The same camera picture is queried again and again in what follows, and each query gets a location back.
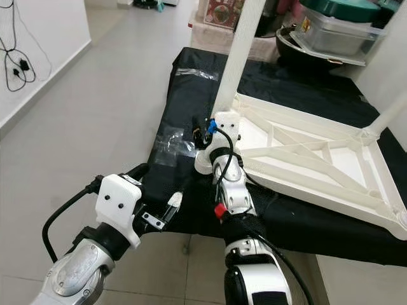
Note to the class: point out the clear plastic bag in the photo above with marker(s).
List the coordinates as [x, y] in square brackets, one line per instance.
[173, 146]

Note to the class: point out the clear plastic wrapper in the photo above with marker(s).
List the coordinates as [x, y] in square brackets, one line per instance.
[197, 74]

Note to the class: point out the beige cloth covered bench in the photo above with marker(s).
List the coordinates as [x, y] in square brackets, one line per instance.
[206, 41]

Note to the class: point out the storage box with orange lid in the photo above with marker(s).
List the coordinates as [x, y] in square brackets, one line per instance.
[221, 13]

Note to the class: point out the black wok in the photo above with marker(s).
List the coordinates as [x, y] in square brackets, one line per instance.
[292, 56]

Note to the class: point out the black table cloth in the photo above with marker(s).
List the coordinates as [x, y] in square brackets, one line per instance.
[292, 235]

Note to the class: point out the white plastic table top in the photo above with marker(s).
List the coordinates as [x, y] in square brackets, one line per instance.
[324, 171]

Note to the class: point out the black bag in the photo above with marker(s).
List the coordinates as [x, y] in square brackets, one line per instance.
[268, 19]

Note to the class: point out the clear plastic storage box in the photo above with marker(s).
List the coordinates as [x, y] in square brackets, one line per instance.
[337, 38]

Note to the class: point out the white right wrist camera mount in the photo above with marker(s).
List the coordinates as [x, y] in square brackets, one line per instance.
[229, 124]

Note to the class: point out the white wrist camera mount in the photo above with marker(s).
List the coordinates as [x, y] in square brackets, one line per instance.
[229, 124]
[117, 197]

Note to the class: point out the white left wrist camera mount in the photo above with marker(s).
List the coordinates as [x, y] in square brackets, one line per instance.
[117, 197]

